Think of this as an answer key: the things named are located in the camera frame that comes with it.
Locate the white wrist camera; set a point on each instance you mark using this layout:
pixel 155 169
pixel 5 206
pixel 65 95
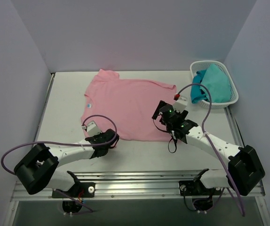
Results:
pixel 180 103
pixel 91 129

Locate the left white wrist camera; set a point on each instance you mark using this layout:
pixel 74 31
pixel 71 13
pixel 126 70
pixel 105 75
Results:
pixel 91 129

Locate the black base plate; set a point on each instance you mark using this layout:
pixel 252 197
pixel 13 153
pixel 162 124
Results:
pixel 196 188
pixel 81 190

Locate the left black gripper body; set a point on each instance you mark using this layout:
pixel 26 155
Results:
pixel 113 137

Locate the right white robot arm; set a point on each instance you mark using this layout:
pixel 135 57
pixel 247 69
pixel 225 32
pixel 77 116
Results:
pixel 242 168

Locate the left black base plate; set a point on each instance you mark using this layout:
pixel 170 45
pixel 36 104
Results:
pixel 81 190

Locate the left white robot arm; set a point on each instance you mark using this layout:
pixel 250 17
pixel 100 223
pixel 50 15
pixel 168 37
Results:
pixel 39 167

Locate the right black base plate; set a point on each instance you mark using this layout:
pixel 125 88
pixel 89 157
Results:
pixel 196 188

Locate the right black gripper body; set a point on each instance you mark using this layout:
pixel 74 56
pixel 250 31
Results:
pixel 160 110

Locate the pink t shirt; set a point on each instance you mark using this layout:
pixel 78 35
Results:
pixel 128 103

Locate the light teal t shirt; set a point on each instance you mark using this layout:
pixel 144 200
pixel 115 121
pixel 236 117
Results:
pixel 218 85

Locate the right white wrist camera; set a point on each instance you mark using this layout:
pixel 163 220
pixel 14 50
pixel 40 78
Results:
pixel 180 103

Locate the dark teal t shirt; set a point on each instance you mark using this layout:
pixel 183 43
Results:
pixel 196 93

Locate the white plastic basket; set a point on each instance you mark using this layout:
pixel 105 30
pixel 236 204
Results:
pixel 203 65

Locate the aluminium rail frame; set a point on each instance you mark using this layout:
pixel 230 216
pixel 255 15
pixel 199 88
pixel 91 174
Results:
pixel 137 183

